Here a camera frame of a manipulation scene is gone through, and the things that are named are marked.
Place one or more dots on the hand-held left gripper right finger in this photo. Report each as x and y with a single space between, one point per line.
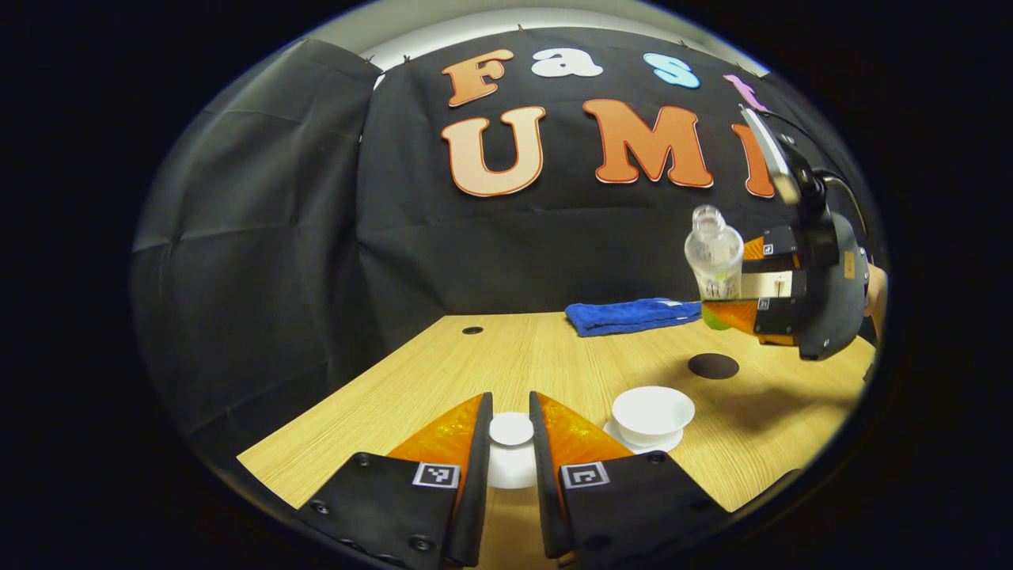
542 475

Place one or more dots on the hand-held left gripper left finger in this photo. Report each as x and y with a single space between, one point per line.
479 475

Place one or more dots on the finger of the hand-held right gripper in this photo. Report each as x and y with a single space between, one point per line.
779 317
779 241

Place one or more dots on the clear plastic water bottle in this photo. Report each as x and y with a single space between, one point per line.
712 253

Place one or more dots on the dark round coaster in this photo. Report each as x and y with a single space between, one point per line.
713 366

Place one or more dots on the white teacup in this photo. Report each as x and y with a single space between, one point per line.
653 412

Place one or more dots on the white saucer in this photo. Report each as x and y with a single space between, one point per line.
621 439

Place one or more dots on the blue towel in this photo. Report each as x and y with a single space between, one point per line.
629 317

